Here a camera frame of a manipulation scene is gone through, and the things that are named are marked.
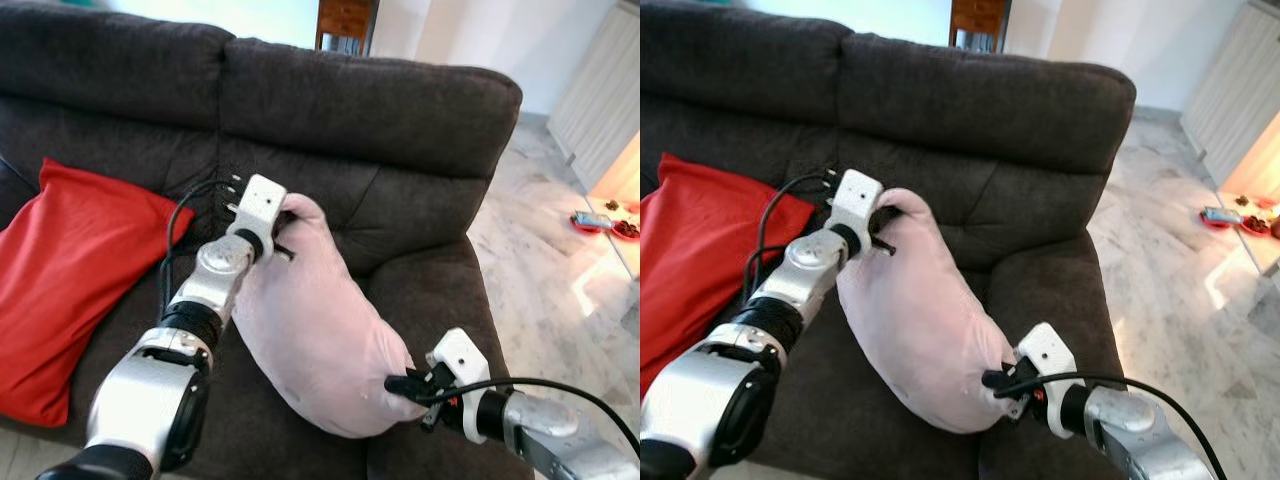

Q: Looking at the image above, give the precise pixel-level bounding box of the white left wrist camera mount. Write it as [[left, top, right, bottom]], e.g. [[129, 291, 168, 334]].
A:
[[227, 174, 289, 247], [831, 169, 886, 242]]

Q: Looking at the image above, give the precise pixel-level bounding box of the dark grey fabric sofa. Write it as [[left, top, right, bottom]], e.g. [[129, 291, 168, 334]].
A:
[[0, 0, 537, 480], [640, 0, 1142, 480]]

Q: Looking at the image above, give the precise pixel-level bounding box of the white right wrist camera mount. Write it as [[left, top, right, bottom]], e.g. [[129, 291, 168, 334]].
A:
[[1014, 322, 1080, 440], [426, 328, 494, 422]]

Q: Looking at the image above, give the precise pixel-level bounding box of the pale pink pillow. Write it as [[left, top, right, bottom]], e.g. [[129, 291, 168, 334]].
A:
[[232, 193, 430, 440], [835, 188, 1032, 435]]

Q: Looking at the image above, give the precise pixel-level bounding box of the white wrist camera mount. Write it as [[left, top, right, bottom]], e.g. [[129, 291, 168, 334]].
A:
[[227, 174, 289, 247], [1014, 322, 1080, 440], [831, 169, 886, 242], [426, 328, 494, 422]]

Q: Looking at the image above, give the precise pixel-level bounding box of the brown wooden cabinet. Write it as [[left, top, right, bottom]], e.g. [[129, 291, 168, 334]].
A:
[[315, 0, 382, 57], [949, 0, 1012, 54]]

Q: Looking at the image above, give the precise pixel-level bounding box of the red pillow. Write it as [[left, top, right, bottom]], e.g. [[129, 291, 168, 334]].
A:
[[640, 153, 817, 397], [0, 157, 197, 429]]

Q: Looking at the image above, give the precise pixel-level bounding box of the beige slatted cabinet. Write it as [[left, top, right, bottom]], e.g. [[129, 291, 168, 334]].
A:
[[546, 5, 641, 192], [1180, 0, 1280, 187]]

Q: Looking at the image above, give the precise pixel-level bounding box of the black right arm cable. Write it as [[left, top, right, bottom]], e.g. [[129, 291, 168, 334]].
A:
[[414, 376, 641, 463], [1004, 372, 1230, 480]]

